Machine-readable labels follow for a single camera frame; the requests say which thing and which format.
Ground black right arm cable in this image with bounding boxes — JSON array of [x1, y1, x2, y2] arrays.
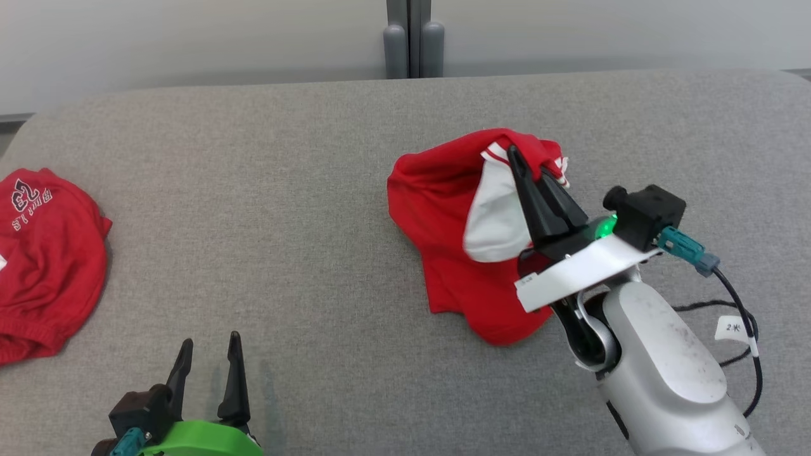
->
[[672, 266, 763, 419]]

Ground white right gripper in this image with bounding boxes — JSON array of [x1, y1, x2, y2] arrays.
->
[[508, 146, 661, 314]]

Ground grey rounded post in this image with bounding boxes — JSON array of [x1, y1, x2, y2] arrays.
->
[[421, 20, 445, 78], [383, 23, 408, 79]]

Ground teal left cable connector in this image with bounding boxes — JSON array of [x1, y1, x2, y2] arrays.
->
[[109, 427, 148, 456]]

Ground teal right cable connector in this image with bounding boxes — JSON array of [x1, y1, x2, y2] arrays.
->
[[657, 227, 721, 277]]

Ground grey vertical frame profile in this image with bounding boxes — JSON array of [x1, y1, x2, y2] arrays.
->
[[386, 0, 433, 79]]

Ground teal cable connector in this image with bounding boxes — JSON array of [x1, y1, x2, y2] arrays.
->
[[657, 227, 721, 277], [109, 427, 148, 456]]

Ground grey fabric sofa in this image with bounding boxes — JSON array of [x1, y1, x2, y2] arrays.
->
[[0, 68, 811, 456]]

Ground red and white jersey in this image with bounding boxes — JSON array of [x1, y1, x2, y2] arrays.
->
[[386, 128, 571, 347]]

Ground white cable label tag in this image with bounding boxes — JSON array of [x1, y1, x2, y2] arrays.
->
[[715, 315, 759, 357]]

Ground red shorts with white stripe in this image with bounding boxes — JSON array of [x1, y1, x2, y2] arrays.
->
[[0, 167, 113, 367]]

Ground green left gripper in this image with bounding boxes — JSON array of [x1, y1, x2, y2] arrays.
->
[[141, 331, 264, 456]]

